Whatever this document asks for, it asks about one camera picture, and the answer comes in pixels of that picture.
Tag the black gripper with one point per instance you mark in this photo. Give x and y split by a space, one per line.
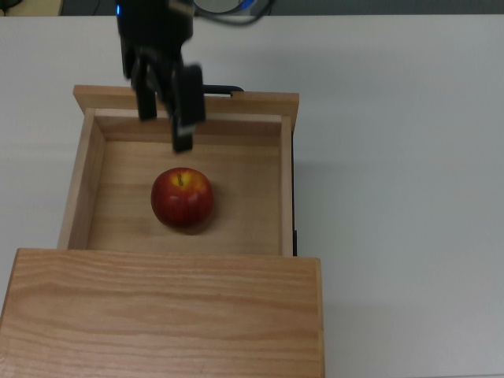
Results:
153 27

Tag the red apple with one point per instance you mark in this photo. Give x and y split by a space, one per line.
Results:
181 204

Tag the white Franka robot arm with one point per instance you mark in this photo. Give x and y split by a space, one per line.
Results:
216 4

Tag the wooden chest of drawers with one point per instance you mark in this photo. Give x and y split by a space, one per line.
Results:
157 315

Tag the beige desk panel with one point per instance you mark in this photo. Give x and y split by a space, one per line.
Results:
39 8

